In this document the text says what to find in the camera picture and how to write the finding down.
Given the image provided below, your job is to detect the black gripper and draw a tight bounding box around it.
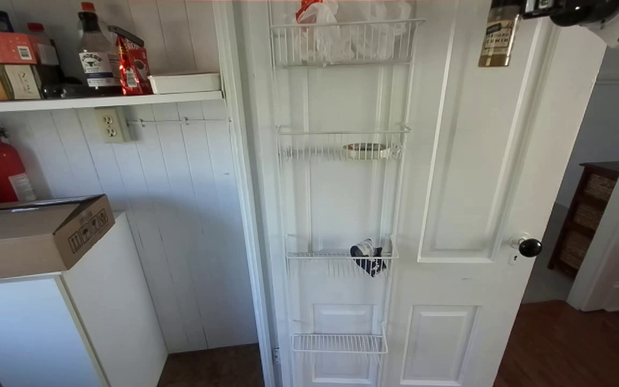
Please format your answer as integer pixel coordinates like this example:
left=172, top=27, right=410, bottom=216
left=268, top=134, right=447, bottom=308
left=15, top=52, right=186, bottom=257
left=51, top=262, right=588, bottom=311
left=490, top=0, right=619, bottom=30

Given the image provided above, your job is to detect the spice jar with black lid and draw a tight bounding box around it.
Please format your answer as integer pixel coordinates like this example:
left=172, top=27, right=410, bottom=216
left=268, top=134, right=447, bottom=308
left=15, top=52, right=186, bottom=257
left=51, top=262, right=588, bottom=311
left=478, top=6, right=523, bottom=71

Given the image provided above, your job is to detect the white plastic bag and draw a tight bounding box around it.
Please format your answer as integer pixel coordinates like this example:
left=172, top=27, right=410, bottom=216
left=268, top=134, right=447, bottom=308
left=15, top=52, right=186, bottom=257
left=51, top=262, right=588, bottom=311
left=289, top=0, right=412, bottom=65

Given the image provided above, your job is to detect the white panel door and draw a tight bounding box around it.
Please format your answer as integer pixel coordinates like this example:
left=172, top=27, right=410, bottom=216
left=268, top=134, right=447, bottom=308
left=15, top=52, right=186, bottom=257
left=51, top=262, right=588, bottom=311
left=240, top=0, right=608, bottom=387

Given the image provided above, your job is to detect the orange red package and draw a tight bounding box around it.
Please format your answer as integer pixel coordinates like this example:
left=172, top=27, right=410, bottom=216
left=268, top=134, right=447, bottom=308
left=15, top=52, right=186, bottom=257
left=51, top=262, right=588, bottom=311
left=295, top=0, right=339, bottom=23

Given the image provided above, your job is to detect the brown wooden cabinet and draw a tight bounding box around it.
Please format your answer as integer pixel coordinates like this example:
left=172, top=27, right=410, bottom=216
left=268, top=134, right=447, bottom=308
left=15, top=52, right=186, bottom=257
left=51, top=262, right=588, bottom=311
left=545, top=158, right=619, bottom=282

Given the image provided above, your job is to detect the black round door knob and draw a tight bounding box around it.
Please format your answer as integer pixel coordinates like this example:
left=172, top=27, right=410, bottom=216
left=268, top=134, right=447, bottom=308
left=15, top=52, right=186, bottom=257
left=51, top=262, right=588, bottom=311
left=515, top=236, right=545, bottom=259

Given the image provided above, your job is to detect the white doorway trim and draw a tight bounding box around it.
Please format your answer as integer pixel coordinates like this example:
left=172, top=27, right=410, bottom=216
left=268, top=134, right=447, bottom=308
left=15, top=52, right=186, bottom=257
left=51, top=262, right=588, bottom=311
left=565, top=95, right=619, bottom=314

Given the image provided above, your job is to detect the black white heart ornament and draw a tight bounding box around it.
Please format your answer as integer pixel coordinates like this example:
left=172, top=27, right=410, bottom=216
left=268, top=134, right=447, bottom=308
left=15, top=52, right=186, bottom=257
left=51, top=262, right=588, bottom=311
left=348, top=239, right=391, bottom=280

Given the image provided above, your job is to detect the flat white box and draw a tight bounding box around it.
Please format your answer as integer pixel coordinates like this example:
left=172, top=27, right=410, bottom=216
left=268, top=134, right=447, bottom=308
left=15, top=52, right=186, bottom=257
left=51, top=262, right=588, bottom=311
left=148, top=71, right=222, bottom=97

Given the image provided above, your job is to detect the red snack bag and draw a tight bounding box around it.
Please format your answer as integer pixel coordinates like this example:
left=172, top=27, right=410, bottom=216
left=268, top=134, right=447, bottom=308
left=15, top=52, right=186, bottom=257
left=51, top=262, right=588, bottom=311
left=111, top=25, right=154, bottom=97

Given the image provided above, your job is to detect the whiskey bottle with red cap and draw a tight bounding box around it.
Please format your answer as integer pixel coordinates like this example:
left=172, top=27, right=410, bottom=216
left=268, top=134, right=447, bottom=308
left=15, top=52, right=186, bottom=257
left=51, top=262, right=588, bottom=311
left=75, top=0, right=120, bottom=93

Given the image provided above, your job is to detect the dark bottle with red cap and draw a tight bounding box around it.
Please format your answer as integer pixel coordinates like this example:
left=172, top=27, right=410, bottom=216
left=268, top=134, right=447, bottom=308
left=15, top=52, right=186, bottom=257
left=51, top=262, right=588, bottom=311
left=25, top=22, right=65, bottom=93

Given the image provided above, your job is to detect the red cardboard box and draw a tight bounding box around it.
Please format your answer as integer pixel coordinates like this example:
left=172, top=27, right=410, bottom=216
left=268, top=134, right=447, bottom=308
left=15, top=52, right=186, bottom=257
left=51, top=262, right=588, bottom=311
left=0, top=27, right=38, bottom=67

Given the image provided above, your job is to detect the white chest freezer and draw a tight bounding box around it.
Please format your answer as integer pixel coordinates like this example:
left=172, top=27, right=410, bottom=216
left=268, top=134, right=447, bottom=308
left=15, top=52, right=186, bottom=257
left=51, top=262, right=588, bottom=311
left=0, top=212, right=170, bottom=387

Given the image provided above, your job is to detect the red fire extinguisher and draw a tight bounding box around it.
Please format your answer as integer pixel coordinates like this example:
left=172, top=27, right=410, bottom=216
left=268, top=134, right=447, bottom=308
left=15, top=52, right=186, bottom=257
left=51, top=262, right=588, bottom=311
left=0, top=121, right=38, bottom=204

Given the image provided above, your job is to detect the brown cardboard box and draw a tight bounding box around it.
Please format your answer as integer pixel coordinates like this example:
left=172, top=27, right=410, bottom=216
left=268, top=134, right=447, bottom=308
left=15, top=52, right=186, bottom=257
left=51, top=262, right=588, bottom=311
left=0, top=192, right=115, bottom=282

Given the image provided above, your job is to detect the white wire rack holding bag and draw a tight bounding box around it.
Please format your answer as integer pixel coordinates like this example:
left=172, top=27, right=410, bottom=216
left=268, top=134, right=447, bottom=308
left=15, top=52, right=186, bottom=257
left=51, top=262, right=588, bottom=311
left=268, top=18, right=422, bottom=71

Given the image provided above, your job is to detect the white wire rack holding tape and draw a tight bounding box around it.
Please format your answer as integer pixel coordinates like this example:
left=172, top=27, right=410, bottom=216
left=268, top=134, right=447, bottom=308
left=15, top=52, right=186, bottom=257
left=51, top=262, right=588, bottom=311
left=272, top=122, right=412, bottom=164

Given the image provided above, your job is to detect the white door frame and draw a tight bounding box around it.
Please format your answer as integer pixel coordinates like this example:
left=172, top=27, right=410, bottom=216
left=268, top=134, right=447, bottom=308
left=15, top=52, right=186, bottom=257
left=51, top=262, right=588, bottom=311
left=210, top=0, right=281, bottom=387

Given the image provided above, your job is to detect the empty white wire rack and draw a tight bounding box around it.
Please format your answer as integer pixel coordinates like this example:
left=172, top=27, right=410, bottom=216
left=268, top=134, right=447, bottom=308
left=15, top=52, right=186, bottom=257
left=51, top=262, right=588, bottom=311
left=289, top=329, right=391, bottom=358

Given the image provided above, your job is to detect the white wall outlet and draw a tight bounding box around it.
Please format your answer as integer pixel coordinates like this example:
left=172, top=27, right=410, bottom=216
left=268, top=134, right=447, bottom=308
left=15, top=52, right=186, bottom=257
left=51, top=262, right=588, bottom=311
left=97, top=107, right=133, bottom=144

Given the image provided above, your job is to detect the white wall shelf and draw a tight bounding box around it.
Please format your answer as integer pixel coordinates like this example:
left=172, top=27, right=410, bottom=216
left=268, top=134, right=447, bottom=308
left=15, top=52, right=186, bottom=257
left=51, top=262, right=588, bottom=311
left=0, top=71, right=225, bottom=115

